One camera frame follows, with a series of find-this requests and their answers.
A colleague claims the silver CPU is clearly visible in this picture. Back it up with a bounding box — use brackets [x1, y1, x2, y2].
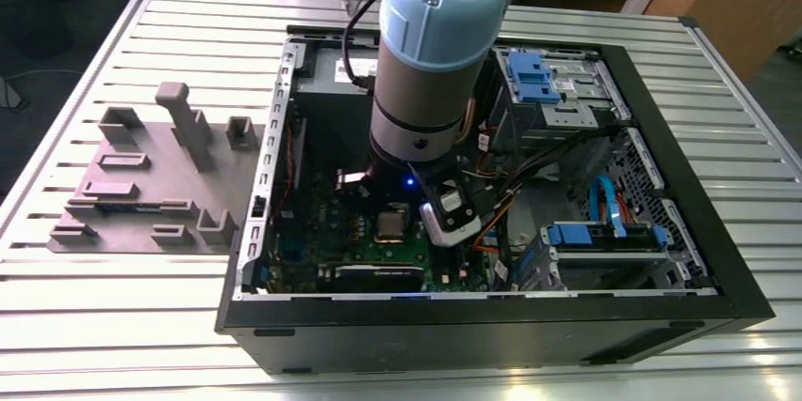
[374, 209, 413, 240]

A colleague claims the CPU socket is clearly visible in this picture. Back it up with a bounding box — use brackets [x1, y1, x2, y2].
[370, 210, 414, 245]

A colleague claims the grey power supply unit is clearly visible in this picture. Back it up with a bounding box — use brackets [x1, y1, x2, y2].
[292, 47, 383, 168]

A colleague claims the green motherboard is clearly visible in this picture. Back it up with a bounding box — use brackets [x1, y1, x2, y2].
[268, 168, 497, 294]

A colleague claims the black RAM slot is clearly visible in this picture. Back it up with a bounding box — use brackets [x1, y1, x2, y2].
[433, 245, 458, 280]
[449, 243, 470, 278]

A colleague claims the black graphics card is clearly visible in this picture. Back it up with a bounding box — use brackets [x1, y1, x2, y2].
[316, 263, 426, 294]

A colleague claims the hard disk in blue carrier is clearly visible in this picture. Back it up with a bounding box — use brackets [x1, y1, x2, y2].
[542, 224, 670, 253]

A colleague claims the blue plastic drive latch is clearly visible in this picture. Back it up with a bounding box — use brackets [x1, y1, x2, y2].
[507, 52, 554, 87]
[517, 81, 565, 104]

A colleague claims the grey metal disk bay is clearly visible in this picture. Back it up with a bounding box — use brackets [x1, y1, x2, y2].
[482, 46, 633, 154]
[537, 221, 694, 293]

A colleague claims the black PC case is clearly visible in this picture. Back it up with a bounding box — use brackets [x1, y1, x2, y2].
[215, 23, 777, 375]

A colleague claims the grey parts rack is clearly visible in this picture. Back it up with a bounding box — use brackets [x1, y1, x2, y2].
[47, 81, 263, 255]

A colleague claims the RAM stick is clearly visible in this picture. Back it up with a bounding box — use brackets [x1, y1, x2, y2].
[92, 202, 170, 215]

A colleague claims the wooden cabinet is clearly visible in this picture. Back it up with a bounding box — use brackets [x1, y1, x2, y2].
[645, 0, 802, 81]

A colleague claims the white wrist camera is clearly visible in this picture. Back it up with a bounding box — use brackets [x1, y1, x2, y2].
[335, 167, 372, 196]
[418, 174, 485, 248]

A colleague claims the red black twisted wire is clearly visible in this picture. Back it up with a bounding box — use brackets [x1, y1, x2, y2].
[278, 118, 296, 214]

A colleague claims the orange wire bundle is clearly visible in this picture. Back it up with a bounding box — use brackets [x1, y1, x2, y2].
[473, 229, 503, 256]

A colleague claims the black camera cable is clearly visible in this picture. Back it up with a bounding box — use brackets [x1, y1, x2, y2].
[342, 0, 381, 93]

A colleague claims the black sleeved cable bundle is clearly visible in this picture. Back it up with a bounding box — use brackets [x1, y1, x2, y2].
[469, 126, 627, 228]

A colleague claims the blue SATA wire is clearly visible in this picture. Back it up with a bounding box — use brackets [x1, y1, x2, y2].
[510, 250, 535, 289]
[587, 176, 629, 239]

